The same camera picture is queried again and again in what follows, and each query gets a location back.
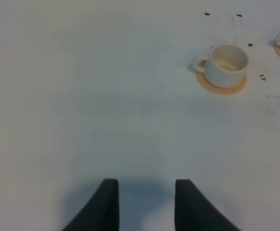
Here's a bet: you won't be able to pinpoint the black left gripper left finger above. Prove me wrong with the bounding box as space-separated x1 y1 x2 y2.
63 179 119 231

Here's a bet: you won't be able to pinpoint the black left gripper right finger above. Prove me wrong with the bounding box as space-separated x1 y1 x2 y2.
174 179 238 231

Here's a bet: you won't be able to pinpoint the orange coaster near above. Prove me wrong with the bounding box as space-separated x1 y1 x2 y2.
196 72 248 95

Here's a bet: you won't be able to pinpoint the white teacup near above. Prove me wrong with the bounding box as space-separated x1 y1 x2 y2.
193 44 249 89

